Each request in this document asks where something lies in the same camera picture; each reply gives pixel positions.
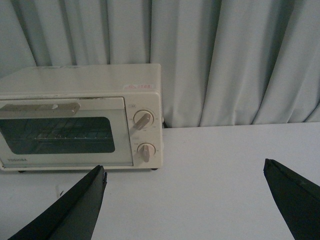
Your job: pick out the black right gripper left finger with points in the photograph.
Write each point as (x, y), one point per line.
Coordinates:
(74, 215)

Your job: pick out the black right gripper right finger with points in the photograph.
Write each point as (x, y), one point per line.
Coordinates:
(297, 199)

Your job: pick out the glass oven door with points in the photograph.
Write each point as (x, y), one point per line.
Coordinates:
(96, 135)

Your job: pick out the lower beige oven knob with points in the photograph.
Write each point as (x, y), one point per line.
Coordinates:
(146, 151)

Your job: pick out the beige oven knob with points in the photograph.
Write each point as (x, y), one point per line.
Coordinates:
(146, 151)
(142, 119)

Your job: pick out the cream toaster oven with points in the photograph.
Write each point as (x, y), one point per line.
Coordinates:
(138, 84)

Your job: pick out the upper beige oven knob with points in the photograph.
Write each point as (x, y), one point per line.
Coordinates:
(142, 119)

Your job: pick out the pale grey curtain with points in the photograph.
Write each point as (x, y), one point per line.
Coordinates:
(223, 62)

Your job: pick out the beige oven door handle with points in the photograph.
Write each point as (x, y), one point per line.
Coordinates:
(39, 110)

